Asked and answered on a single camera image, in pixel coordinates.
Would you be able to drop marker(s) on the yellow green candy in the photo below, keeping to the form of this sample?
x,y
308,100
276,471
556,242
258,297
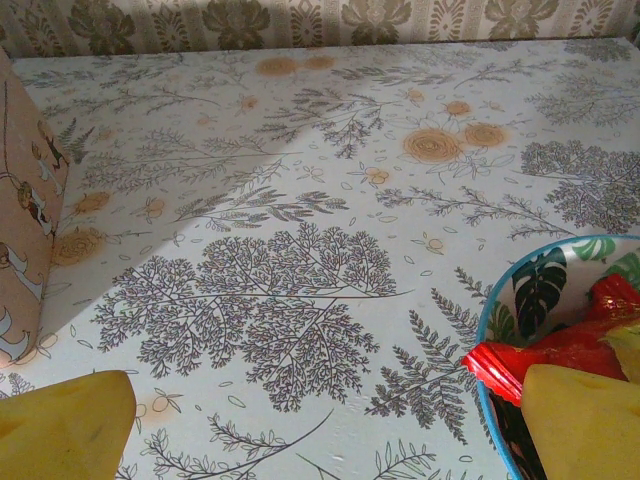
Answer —
x,y
627,350

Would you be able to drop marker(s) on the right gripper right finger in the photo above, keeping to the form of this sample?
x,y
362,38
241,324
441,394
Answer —
x,y
585,430

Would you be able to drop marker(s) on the pink box with couple picture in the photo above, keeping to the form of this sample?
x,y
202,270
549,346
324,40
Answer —
x,y
25,225

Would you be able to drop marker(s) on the leaf pattern bowl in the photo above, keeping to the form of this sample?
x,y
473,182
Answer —
x,y
540,285

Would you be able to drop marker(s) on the red foil candy wrapper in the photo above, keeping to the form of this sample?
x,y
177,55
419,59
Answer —
x,y
505,365
617,300

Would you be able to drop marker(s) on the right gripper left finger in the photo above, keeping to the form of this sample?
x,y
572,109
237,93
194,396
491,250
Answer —
x,y
55,435

